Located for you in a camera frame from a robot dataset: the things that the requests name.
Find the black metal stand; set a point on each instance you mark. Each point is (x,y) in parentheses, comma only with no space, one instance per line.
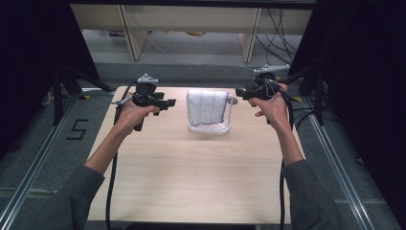
(59,96)
(317,96)

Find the beige desk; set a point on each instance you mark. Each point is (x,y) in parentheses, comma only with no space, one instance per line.
(191,17)

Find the black curtain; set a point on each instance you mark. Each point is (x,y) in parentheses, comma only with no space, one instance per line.
(367,80)
(28,64)

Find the yellow floor tape piece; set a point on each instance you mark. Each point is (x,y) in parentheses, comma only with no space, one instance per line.
(297,99)
(85,96)

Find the white cloth with purple edge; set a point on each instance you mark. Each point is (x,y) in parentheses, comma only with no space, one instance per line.
(207,107)

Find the person's left hand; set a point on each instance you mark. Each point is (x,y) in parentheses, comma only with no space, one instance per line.
(132,113)

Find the grey round table grommet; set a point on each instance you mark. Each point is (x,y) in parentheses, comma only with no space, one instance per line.
(234,100)

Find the aluminium floor rail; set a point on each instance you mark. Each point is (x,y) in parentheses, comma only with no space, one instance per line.
(338,166)
(35,159)

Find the person's right hand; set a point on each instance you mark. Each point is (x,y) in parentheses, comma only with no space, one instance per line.
(273,110)

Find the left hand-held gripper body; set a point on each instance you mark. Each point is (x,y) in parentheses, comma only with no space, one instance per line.
(145,92)

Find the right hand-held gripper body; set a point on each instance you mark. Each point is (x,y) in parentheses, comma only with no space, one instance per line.
(266,84)

